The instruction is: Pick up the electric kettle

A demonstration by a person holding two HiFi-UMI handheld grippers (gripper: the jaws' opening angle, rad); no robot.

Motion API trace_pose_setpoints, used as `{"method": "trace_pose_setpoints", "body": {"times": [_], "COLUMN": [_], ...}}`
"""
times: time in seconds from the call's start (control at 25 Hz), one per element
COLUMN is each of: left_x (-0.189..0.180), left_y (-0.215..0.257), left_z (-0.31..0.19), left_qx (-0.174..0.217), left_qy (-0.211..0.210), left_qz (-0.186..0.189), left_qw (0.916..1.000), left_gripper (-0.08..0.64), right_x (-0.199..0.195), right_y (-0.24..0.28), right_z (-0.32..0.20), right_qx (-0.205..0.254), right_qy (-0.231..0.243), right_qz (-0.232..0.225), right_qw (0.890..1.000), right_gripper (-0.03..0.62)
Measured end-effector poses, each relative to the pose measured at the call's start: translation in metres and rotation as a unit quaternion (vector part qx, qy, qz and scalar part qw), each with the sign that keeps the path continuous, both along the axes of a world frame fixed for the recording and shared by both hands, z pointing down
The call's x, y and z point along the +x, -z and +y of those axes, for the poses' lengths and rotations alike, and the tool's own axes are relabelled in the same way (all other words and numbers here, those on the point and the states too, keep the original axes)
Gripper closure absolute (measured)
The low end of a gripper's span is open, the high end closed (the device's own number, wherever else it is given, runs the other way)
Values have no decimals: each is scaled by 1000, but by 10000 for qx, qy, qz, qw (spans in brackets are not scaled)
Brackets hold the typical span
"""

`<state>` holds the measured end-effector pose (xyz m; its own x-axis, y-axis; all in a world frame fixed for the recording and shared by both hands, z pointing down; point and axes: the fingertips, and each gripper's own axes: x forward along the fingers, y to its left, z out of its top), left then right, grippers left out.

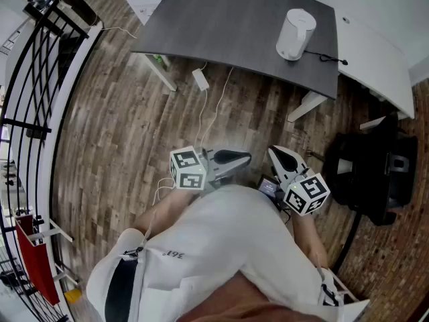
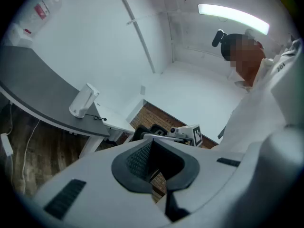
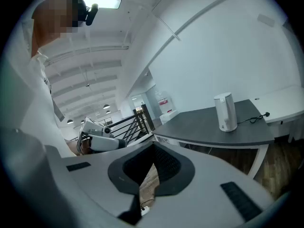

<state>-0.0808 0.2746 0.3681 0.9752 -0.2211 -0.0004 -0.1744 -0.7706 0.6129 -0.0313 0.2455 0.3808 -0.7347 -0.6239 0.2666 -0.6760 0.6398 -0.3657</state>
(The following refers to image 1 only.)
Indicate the white floor power adapter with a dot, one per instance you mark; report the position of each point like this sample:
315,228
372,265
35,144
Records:
200,79

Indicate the white desk leg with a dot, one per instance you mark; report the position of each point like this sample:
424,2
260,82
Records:
306,106
164,76
372,123

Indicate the round desk grommet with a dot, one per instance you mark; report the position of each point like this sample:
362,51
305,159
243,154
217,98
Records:
346,20

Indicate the black office chair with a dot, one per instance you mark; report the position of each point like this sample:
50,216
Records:
365,179

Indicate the red bin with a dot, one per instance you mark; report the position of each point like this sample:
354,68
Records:
37,263

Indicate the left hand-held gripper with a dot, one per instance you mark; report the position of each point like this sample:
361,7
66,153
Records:
187,169

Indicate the person's white shirt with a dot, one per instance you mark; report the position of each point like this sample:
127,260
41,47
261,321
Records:
218,230

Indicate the small yellow object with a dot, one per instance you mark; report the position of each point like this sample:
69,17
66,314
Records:
72,295

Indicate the person's right forearm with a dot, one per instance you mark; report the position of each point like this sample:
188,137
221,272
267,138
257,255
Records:
308,237

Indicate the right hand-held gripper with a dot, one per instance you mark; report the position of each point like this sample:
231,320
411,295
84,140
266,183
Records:
308,193

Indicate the black metal railing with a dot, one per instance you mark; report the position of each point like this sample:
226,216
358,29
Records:
33,127

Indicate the small screen device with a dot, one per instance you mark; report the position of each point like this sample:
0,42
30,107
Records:
268,187

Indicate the person's left forearm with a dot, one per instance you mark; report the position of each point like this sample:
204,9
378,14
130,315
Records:
164,210

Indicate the white electric kettle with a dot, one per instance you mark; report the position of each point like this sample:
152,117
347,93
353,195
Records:
296,29

